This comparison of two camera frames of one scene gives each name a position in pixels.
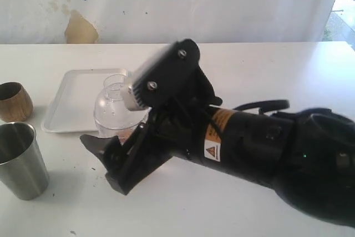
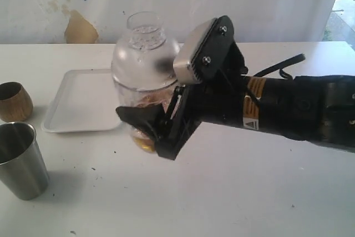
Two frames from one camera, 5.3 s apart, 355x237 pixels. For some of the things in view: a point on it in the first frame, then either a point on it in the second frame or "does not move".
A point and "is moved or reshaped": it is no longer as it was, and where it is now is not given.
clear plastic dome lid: x=111 y=111 → x=142 y=60
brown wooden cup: x=16 y=104 does not move
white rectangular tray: x=71 y=109 does not move
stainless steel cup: x=23 y=171 does not move
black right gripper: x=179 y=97 → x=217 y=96
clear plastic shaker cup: x=122 y=134 is moved or reshaped
